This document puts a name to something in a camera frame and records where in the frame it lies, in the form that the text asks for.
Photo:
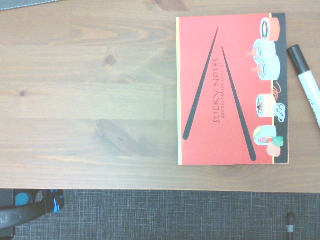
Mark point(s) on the white marker with black cap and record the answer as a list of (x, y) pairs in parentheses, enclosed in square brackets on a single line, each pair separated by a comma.
[(305, 77)]

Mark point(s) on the red sticky notes booklet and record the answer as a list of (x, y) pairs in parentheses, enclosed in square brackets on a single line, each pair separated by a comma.
[(225, 100)]

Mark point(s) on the black and blue headphones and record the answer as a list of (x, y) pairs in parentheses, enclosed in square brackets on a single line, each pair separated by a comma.
[(22, 212)]

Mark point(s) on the grey fabric desk organizer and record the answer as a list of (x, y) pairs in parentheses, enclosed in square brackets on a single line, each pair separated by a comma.
[(22, 3)]

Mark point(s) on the wooden desk with black frame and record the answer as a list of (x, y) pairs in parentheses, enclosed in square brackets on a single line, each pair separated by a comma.
[(100, 105)]

